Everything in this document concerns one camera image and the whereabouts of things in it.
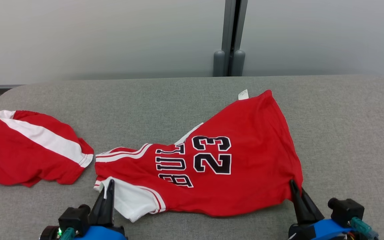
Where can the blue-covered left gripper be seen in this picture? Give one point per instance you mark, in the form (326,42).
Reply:
(102,234)

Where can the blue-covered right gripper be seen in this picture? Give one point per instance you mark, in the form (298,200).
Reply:
(325,231)

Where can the red basketball jersey number 23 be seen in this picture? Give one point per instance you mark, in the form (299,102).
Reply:
(252,160)

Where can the red shorts with white stripe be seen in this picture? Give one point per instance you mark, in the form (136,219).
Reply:
(15,156)

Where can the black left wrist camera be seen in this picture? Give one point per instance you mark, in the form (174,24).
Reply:
(73,218)

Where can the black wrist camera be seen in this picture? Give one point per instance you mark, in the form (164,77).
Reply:
(345,210)
(73,218)

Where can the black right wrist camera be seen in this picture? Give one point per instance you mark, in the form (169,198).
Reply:
(345,210)

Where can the grey partition post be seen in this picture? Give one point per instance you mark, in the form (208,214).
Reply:
(229,33)

